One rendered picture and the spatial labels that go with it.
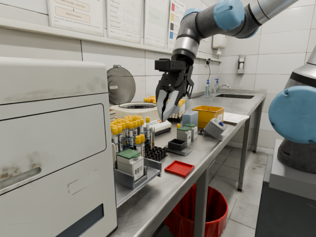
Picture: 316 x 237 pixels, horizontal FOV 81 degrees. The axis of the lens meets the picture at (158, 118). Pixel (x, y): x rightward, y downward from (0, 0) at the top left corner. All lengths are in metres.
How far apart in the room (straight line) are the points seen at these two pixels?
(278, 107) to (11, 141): 0.44
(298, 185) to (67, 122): 0.51
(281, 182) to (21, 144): 0.54
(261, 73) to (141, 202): 2.72
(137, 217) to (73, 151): 0.21
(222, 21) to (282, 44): 2.47
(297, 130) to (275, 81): 2.55
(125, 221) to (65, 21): 0.87
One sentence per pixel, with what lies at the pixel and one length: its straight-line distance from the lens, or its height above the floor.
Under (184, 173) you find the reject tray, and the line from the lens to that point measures 0.57.
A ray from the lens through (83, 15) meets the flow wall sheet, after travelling 1.10.
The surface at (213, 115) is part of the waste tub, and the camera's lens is 0.95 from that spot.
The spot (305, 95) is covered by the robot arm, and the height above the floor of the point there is 1.12.
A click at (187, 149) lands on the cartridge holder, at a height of 0.89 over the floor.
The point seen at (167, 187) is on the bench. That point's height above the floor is 0.88.
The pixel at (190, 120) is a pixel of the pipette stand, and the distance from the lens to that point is 0.85.
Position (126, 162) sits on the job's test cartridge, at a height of 0.97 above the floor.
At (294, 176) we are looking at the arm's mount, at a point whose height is 0.91.
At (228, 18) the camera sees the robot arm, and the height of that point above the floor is 1.29.
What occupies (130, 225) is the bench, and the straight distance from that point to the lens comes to 0.42.
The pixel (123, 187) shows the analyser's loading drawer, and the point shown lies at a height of 0.92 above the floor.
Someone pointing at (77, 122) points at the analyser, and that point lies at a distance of 0.27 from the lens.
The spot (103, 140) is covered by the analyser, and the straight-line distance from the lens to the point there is 0.31.
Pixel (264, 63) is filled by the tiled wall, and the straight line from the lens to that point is 3.00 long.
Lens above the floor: 1.16
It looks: 14 degrees down
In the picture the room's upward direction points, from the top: straight up
